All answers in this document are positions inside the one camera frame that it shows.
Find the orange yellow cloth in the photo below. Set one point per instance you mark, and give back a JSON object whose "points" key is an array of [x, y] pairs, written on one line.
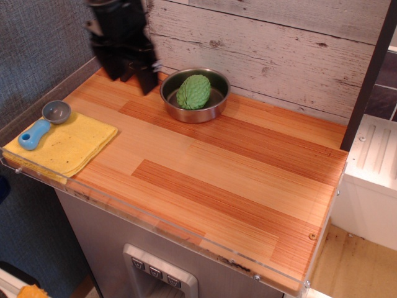
{"points": [[32, 291]]}

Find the stainless steel pot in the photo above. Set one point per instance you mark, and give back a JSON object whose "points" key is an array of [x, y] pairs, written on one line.
{"points": [[220, 90]]}

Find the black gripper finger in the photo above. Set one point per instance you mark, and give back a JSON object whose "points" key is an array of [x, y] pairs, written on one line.
{"points": [[146, 68], [113, 63]]}

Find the yellow folded rag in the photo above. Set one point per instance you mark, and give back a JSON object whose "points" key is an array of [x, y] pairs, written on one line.
{"points": [[66, 149]]}

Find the dark right vertical post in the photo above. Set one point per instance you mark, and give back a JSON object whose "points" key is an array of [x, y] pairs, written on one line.
{"points": [[374, 67]]}

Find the dark vertical post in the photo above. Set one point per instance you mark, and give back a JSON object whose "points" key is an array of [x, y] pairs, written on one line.
{"points": [[374, 67], [129, 70]]}

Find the green plastic grape bunch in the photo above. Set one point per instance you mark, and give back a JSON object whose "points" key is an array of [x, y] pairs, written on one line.
{"points": [[194, 92]]}

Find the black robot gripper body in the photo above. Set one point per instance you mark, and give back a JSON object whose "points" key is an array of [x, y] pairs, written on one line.
{"points": [[117, 32]]}

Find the silver toy fridge cabinet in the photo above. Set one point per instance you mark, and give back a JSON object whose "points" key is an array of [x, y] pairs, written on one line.
{"points": [[102, 235]]}

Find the white toy sink unit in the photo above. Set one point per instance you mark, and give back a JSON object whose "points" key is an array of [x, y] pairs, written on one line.
{"points": [[365, 204]]}

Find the clear acrylic edge guard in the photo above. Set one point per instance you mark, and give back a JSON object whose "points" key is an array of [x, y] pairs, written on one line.
{"points": [[245, 235]]}

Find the dark left vertical post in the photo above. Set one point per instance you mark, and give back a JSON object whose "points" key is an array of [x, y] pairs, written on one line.
{"points": [[129, 70]]}

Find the silver ice dispenser panel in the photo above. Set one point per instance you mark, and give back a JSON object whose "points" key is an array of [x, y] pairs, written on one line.
{"points": [[151, 276]]}

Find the blue grey measuring scoop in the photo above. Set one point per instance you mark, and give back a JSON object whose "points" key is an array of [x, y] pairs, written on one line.
{"points": [[54, 112]]}

